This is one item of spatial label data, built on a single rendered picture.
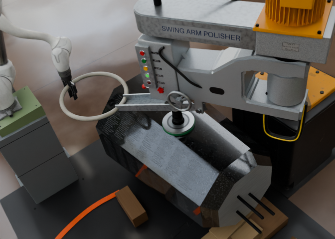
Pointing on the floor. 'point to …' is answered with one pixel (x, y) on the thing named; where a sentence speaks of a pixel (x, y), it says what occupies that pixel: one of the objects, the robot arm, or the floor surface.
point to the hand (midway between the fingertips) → (73, 94)
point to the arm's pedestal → (38, 159)
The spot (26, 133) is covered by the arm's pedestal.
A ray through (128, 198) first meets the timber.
